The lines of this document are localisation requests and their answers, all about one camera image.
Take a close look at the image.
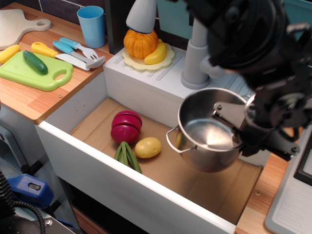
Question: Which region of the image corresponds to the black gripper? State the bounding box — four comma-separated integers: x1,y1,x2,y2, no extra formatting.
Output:
213,94,307,161

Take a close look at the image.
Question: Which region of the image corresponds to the stainless steel pot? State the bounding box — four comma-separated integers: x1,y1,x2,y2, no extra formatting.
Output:
166,88,246,173

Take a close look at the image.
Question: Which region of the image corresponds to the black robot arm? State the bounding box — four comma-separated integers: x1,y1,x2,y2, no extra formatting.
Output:
187,0,312,160

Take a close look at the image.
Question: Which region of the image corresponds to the white toy sink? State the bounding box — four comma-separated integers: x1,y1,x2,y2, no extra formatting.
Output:
35,46,285,234

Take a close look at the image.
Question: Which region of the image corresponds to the brown cardboard sheet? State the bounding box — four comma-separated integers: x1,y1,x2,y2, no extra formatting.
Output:
71,98,263,224

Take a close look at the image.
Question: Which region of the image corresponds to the wooden countertop right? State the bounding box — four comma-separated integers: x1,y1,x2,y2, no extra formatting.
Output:
235,126,304,234

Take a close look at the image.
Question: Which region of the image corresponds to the yellow toy potato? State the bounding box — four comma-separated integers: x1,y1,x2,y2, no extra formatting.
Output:
135,137,162,158

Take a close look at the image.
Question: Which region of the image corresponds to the grey toy stove top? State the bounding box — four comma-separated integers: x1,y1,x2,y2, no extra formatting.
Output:
265,127,312,234

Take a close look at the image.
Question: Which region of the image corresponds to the purple toy beet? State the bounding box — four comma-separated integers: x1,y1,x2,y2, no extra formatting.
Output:
110,110,142,173

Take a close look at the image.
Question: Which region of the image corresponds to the yellow toy banana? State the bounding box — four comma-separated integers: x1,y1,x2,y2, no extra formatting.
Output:
144,39,167,65

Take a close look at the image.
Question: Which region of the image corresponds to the cream scalloped toy plate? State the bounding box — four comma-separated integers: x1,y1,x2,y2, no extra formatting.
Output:
122,43,175,71

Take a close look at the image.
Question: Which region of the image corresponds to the orange toy pumpkin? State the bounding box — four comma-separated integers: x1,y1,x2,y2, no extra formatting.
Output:
123,29,158,59

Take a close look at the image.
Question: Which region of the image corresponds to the grey toy faucet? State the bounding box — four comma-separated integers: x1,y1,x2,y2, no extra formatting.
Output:
126,0,227,89

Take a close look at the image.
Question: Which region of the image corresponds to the blue plastic cup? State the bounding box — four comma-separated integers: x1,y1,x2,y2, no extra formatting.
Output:
77,5,106,48

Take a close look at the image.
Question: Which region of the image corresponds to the blue clamp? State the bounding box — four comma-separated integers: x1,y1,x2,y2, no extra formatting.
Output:
8,174,54,209

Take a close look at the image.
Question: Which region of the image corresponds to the green toy cucumber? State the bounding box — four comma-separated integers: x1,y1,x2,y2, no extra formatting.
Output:
22,51,48,75

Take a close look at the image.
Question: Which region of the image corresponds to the green plastic cutting board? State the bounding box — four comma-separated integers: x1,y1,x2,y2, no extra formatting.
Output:
0,51,74,91

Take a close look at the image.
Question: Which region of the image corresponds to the yellow toy corn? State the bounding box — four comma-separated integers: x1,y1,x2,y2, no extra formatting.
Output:
0,44,20,64

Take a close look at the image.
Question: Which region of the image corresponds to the wooden cutting board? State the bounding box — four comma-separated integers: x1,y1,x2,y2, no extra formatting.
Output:
0,9,52,50

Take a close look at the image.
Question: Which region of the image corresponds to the blue handled toy spatula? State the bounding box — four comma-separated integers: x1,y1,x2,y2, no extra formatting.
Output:
53,41,105,69

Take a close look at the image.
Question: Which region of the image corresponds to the blue handled toy fork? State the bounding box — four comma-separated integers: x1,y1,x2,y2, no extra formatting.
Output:
59,38,99,59

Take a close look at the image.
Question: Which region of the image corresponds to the yellow handled toy knife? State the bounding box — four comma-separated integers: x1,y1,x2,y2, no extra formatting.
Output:
31,42,90,71

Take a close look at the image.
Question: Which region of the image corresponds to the black braided cable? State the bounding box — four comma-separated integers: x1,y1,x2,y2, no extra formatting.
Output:
0,170,46,234

